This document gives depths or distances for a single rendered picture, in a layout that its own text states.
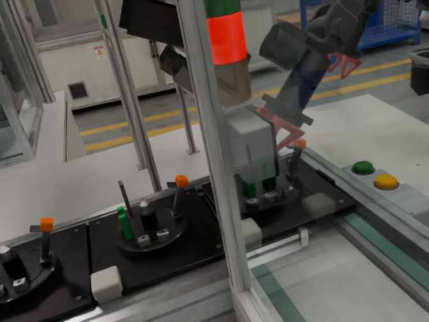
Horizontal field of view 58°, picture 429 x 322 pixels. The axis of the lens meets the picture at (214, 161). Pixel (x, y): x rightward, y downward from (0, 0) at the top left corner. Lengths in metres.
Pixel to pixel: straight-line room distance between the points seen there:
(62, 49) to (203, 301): 4.38
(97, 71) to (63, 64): 0.38
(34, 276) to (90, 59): 4.21
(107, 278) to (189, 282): 0.13
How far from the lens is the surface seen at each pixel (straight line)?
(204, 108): 0.46
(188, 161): 1.24
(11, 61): 1.81
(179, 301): 0.66
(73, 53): 4.86
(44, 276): 0.75
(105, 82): 4.89
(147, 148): 0.90
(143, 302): 0.66
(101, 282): 0.68
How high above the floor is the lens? 1.42
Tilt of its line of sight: 27 degrees down
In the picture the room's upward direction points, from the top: 11 degrees counter-clockwise
